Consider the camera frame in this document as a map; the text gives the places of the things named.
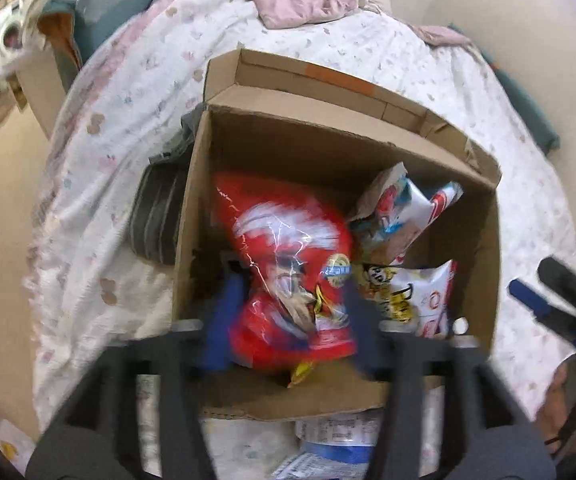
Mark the teal orange folded blanket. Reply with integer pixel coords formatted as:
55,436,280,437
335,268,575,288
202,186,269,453
35,0,152,90

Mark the yellow chip bag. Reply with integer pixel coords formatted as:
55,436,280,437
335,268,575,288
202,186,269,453
287,361,316,388

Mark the blue white cracker bag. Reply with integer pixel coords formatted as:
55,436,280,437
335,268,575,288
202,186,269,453
271,410,382,479

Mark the white storage box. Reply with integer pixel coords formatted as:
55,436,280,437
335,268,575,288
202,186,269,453
4,47,66,139

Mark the red Wangzai milk candy bag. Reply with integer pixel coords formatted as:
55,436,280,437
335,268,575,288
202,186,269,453
214,171,355,370

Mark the pink blanket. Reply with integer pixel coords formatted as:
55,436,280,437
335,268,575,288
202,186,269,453
221,0,472,47

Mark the person's right hand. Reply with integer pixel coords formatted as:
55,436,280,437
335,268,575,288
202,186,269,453
534,354,576,454

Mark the white washing machine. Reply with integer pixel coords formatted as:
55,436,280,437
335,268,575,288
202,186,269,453
0,0,25,91

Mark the white yellow popcorn snack bag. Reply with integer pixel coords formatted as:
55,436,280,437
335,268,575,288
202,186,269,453
356,260,457,338

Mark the teal cushion by wall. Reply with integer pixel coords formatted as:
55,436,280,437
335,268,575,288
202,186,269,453
439,25,560,156

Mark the white patterned bed quilt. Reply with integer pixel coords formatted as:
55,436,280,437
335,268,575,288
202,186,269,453
22,0,576,480

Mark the open cardboard box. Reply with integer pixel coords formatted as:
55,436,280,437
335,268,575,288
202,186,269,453
171,48,503,422

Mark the dark striped garment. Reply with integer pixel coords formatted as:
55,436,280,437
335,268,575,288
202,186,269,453
127,103,207,266

